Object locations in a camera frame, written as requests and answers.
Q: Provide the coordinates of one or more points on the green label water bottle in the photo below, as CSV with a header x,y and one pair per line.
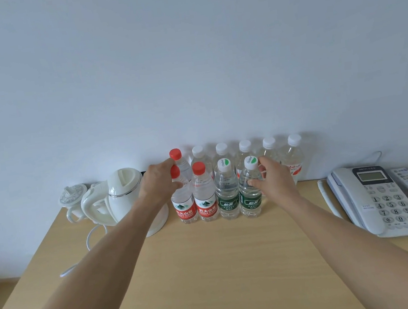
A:
x,y
250,202
228,194

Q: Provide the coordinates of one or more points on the white telephone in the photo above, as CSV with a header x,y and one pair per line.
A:
x,y
367,198

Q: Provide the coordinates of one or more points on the white electric kettle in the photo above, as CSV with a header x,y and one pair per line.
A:
x,y
123,193

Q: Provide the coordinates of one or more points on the person's left forearm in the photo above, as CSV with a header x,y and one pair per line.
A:
x,y
92,272

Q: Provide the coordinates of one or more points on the person's right forearm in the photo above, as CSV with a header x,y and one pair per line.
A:
x,y
370,250

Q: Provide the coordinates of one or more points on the person's right hand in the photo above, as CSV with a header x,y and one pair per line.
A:
x,y
279,183

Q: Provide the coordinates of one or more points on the white lidded mug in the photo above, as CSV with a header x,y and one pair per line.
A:
x,y
71,196

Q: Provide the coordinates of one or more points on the person's left hand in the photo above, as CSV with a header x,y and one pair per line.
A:
x,y
157,185

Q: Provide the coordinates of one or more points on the wooden table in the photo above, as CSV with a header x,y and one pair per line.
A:
x,y
223,269

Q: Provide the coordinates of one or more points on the red cap water bottle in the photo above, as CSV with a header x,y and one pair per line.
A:
x,y
185,209
180,161
205,197

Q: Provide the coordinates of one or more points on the white cap water bottle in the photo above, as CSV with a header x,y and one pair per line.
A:
x,y
294,159
244,149
269,145
222,151
200,155

